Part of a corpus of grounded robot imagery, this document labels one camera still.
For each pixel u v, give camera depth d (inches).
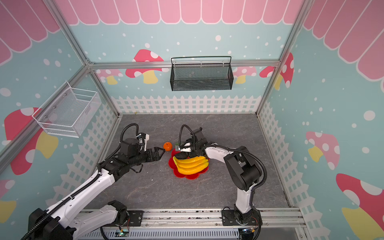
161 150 29.2
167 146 38.2
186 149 32.0
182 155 36.0
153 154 27.9
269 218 29.4
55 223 15.3
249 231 28.1
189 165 34.7
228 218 29.0
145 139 27.9
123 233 28.5
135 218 29.3
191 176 33.8
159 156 28.1
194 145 29.5
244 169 19.4
